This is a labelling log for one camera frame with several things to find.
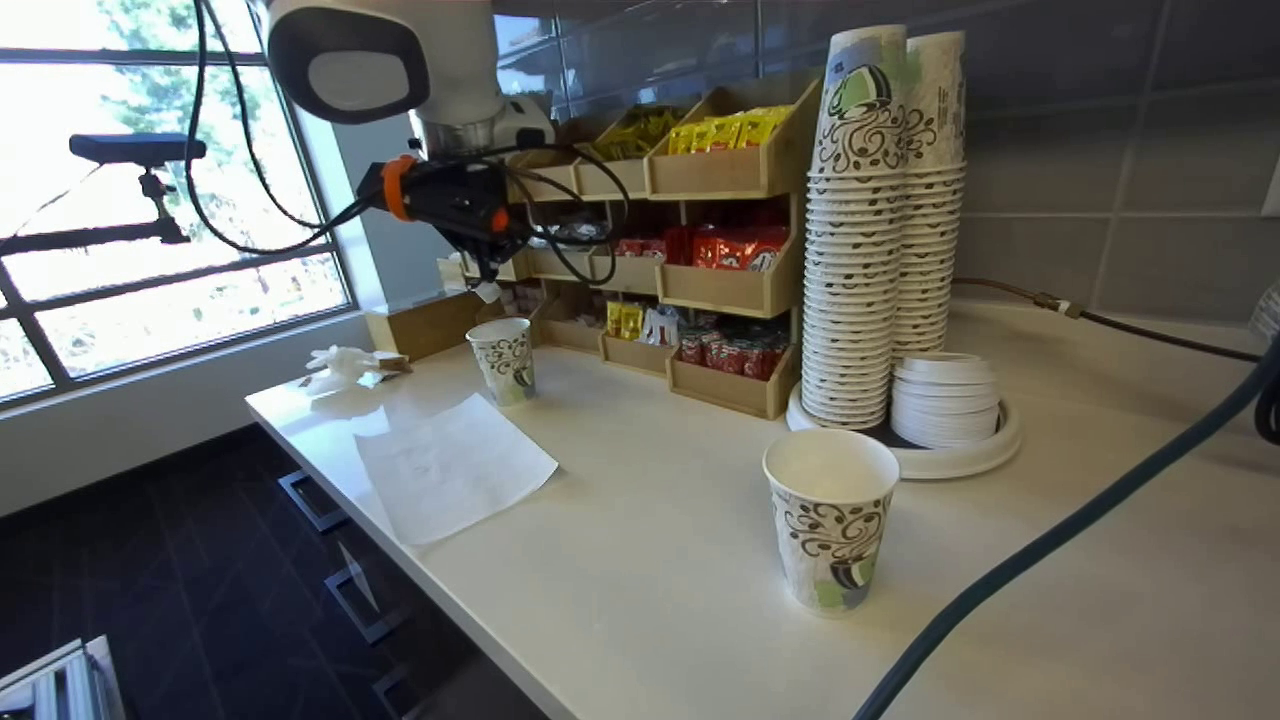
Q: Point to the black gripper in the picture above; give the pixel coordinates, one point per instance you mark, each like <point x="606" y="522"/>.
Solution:
<point x="484" y="200"/>

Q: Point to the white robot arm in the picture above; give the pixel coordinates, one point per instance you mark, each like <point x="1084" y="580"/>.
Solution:
<point x="461" y="54"/>

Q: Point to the patterned paper cup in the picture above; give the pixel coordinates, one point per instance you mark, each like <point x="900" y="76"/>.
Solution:
<point x="502" y="358"/>
<point x="828" y="522"/>

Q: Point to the stack of white cup lids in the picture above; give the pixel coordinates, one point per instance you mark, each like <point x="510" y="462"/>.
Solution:
<point x="947" y="402"/>

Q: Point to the pile of grey white packets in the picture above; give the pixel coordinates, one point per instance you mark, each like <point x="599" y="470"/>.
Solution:
<point x="567" y="238"/>

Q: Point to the small wooden box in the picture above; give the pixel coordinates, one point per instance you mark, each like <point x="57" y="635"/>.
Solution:
<point x="424" y="321"/>

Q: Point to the yellow tea packets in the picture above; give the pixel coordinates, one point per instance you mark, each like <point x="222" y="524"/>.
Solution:
<point x="624" y="317"/>

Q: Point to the brown paper packet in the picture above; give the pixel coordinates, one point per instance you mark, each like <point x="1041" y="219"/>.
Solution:
<point x="387" y="367"/>

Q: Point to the pile of small red packets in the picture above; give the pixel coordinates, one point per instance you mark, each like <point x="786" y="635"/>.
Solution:
<point x="646" y="246"/>

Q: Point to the white blue packets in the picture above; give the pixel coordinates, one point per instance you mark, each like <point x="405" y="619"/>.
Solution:
<point x="660" y="324"/>

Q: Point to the crumpled white tissue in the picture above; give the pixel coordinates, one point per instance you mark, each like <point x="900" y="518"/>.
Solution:
<point x="332" y="367"/>

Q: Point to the pile of green yellow packets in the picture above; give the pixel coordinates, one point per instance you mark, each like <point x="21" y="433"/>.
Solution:
<point x="640" y="129"/>

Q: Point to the white paper napkin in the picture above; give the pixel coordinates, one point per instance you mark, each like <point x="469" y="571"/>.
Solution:
<point x="453" y="473"/>

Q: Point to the wooden condiment organizer shelf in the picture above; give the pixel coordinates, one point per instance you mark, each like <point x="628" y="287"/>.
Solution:
<point x="735" y="287"/>

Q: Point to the pile of large red packets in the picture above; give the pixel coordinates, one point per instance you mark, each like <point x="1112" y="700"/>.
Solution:
<point x="736" y="246"/>

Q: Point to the pile of red creamer cups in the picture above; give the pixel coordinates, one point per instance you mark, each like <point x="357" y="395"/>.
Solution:
<point x="728" y="348"/>

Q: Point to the stack of patterned paper cups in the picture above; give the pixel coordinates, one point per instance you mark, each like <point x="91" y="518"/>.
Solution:
<point x="852" y="266"/>
<point x="936" y="200"/>

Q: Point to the white round plate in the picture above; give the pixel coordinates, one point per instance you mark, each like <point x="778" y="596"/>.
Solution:
<point x="961" y="462"/>

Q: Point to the black wrist camera orange plug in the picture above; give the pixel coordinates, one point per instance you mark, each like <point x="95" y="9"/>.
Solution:
<point x="402" y="184"/>

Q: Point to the black camera on stand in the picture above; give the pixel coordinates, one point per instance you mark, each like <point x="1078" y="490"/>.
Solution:
<point x="132" y="149"/>

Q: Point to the white metal frame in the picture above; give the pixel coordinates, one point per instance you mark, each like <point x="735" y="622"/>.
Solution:
<point x="62" y="681"/>

